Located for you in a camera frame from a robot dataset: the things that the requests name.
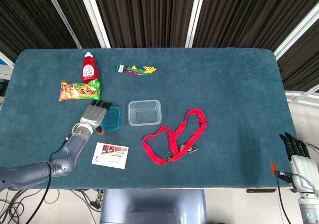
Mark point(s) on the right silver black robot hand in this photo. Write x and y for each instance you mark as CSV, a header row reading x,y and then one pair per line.
x,y
304,169

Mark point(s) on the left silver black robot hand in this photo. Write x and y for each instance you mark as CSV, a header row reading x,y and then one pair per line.
x,y
92,114

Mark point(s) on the blue plastic lid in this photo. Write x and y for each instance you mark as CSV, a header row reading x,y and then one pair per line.
x,y
113,120

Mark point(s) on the clear plastic container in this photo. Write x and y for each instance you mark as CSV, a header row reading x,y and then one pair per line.
x,y
144,114

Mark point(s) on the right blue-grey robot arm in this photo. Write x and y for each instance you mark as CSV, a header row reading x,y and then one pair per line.
x,y
309,209

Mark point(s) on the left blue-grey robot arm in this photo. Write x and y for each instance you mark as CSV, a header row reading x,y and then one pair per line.
x,y
25,174

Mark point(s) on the green orange snack bag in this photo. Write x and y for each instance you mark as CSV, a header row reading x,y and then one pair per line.
x,y
79,92

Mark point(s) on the red ketchup bottle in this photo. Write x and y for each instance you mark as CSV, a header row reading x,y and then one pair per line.
x,y
89,69

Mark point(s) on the black table control panel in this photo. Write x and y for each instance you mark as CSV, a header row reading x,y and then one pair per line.
x,y
261,190

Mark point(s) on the white card with red print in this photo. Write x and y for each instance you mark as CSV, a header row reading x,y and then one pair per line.
x,y
109,159

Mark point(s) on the colourful plastic picks bundle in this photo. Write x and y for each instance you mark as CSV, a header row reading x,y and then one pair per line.
x,y
120,68

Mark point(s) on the blue-grey robot torso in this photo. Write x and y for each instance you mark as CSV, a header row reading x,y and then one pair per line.
x,y
149,204

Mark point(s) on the teal table cloth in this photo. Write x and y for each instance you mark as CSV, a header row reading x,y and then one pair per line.
x,y
224,97

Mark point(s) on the dark brown pleated curtain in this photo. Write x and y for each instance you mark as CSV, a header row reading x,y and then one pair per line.
x,y
149,15

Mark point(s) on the white metal frame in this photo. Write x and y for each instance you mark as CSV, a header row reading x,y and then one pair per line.
x,y
301,95

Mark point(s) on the white wall pillar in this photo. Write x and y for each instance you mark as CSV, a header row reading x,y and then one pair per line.
x,y
296,32
195,17
94,17

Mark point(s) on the thin white grey post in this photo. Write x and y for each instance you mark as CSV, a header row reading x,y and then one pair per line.
x,y
62,17

